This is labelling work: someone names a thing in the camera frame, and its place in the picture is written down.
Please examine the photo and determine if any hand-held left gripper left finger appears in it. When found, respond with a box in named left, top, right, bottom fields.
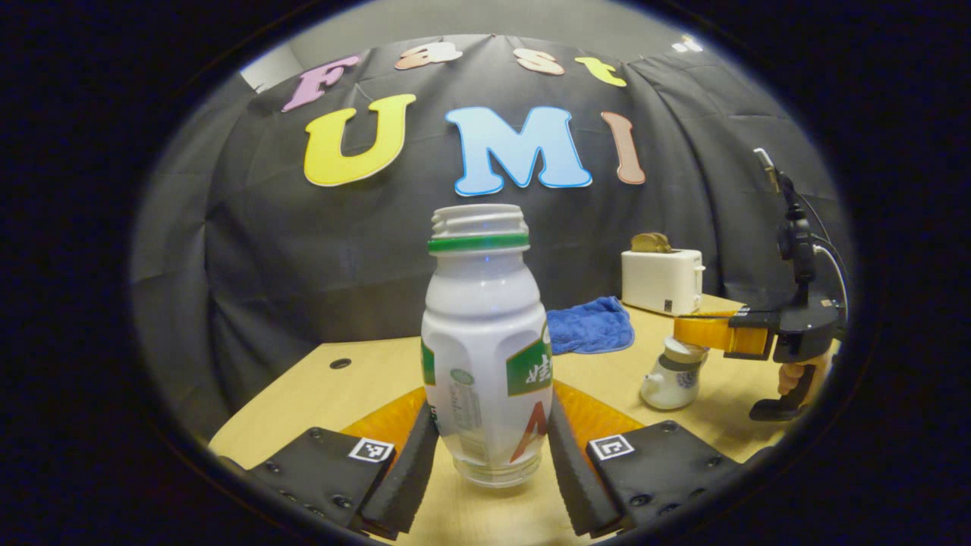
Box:
left=247, top=387, right=441, bottom=541

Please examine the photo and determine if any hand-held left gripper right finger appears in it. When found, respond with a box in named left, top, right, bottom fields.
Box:
left=548, top=379, right=748, bottom=538

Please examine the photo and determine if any white blue teacup lid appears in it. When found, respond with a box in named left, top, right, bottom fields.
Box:
left=661, top=337, right=710, bottom=371

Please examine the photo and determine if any white blue patterned teacup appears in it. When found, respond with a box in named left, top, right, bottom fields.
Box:
left=639, top=356, right=706, bottom=411

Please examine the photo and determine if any white plastic water bottle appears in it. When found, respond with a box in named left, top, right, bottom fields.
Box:
left=421, top=204, right=554, bottom=488

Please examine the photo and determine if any white toaster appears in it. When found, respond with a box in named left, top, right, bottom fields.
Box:
left=621, top=249, right=705, bottom=316

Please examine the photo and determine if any blue towel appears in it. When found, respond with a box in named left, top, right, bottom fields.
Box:
left=546, top=297, right=635, bottom=356

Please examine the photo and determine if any black backdrop cloth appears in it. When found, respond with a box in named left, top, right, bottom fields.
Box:
left=133, top=34, right=854, bottom=441

